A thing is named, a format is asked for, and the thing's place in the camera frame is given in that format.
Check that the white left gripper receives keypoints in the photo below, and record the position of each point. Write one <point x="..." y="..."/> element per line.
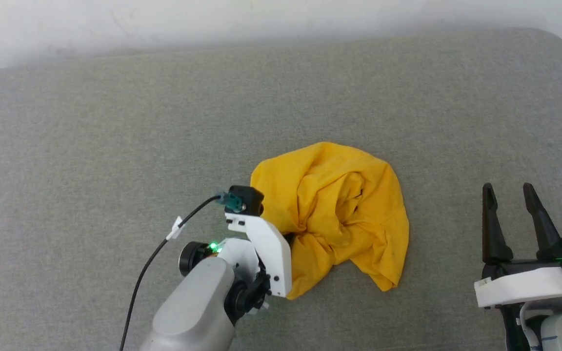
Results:
<point x="273" y="253"/>

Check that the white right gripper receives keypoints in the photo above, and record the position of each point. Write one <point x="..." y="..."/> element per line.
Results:
<point x="525" y="287"/>

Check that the yellow printed garment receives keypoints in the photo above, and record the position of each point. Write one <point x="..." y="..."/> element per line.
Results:
<point x="339" y="209"/>

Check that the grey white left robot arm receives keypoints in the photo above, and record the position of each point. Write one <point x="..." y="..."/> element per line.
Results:
<point x="193" y="302"/>

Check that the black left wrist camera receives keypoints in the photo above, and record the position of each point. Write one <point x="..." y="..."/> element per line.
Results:
<point x="249" y="197"/>

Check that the teal left camera connector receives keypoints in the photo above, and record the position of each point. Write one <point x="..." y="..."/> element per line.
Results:
<point x="232" y="201"/>

